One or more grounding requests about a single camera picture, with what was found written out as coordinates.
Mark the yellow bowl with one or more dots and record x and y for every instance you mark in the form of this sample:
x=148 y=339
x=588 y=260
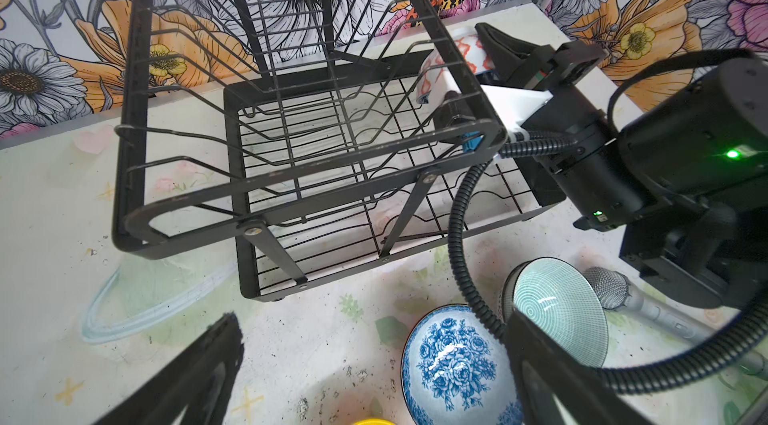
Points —
x=373 y=421

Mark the silver microphone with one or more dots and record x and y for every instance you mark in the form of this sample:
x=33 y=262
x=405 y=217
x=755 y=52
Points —
x=616 y=293

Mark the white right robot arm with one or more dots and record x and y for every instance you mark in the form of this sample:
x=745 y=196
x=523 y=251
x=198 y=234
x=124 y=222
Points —
x=677 y=159

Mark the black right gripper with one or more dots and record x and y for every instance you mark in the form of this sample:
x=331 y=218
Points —
x=539 y=68

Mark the black wire dish rack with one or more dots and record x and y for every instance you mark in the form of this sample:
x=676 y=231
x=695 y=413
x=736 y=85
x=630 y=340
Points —
x=286 y=134

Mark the red pattern white bowl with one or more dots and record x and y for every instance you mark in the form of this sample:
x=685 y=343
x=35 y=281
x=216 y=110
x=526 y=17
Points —
x=436 y=79

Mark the blue floral bowl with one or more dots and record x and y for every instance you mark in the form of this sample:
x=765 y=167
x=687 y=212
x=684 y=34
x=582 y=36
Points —
x=454 y=371

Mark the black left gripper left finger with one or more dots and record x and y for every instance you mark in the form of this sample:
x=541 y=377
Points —
x=194 y=388

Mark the mint green bowl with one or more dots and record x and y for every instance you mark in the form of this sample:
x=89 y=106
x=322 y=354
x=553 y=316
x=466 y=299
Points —
x=557 y=298

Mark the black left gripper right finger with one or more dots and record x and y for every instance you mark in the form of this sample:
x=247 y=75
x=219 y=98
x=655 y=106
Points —
x=552 y=386

